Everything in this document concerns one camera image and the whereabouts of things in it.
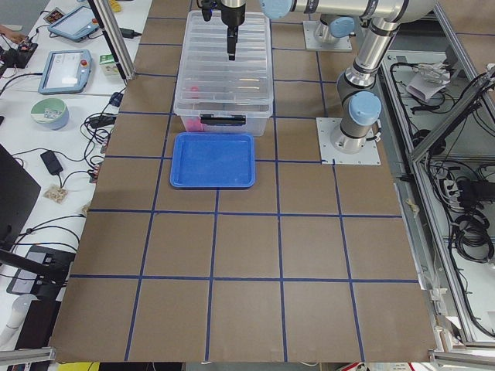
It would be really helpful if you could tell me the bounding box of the green white carton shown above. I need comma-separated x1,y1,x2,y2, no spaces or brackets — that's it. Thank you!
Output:
98,54,120,76

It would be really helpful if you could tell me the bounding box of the blue plastic tray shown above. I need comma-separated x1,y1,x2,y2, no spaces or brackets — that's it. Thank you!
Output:
169,132,256,189

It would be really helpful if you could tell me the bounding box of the green bowl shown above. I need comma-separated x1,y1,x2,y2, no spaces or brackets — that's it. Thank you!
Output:
30,98,70,130

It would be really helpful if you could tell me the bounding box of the aluminium frame post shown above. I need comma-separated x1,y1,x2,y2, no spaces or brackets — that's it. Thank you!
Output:
88,0,135,81

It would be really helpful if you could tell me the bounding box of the clear plastic storage box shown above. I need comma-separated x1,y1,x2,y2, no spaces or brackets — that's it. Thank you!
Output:
172,10,275,138

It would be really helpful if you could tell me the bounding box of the black monitor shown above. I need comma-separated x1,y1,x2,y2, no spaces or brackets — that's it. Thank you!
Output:
0,146,41,250

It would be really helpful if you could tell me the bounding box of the black box latch handle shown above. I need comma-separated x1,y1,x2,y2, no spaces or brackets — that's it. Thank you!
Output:
200,114,246,127

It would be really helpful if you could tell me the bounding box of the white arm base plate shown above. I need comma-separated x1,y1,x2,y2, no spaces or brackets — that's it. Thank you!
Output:
316,117,381,166
303,21,352,53

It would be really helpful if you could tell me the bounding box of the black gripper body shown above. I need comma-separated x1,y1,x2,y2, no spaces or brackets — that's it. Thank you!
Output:
220,0,246,27

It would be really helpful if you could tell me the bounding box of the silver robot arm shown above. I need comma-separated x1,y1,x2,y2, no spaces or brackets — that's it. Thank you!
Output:
259,0,436,155
314,13,355,44

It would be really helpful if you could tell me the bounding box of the clear plastic box lid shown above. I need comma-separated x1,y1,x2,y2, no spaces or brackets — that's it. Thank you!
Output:
173,10,274,116

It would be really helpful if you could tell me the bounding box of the blue teach pendant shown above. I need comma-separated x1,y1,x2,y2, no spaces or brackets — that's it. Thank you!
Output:
38,49,92,95
48,6,99,42

